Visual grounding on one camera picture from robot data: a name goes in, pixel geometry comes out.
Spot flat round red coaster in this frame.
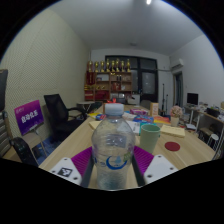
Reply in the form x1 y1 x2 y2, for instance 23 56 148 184
164 141 181 152

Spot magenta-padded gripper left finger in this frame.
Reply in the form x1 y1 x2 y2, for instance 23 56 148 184
48 146 98 188

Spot white air conditioner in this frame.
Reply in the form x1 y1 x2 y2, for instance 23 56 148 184
170 58 185 72

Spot black office chair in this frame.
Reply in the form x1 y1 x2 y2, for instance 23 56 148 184
43 93 88 141

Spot white round stool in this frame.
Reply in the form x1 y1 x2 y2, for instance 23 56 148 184
206 133 220 149

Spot striped chair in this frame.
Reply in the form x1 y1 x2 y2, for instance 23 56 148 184
0 111 13 158

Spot white pot with pink flowers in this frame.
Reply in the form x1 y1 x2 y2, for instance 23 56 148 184
169 105 184 128

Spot pale yellow book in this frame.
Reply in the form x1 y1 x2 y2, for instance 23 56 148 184
159 124 186 138
88 119 103 131

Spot small orange box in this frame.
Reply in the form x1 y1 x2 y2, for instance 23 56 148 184
149 102 160 117

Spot purple sign board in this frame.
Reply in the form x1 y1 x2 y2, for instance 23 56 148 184
13 99 45 137

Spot small round white table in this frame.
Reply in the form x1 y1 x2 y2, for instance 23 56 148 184
76 100 96 113

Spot clear plastic water bottle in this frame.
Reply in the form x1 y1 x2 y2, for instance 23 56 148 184
91 102 136 191

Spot black computer monitor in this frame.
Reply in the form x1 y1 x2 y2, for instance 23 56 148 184
186 92 200 106

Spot dark glass door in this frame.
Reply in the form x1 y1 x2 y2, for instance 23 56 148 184
105 55 160 104

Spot wooden shelf unit with trophies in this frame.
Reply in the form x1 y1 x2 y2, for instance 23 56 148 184
83 58 133 102

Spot wooden side desk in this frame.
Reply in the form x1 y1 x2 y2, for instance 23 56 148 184
184 104 224 148

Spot white paper sheet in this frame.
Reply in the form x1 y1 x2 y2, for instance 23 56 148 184
124 119 141 136

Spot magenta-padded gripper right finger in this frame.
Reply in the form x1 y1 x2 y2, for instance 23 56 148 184
132 145 179 188

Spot pale green cup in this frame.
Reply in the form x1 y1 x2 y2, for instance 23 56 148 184
139 123 161 155

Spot grey chair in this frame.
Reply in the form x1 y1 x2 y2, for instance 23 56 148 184
139 99 151 109

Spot yellow gift box red ribbon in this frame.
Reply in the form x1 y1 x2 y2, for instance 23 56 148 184
102 97 118 105

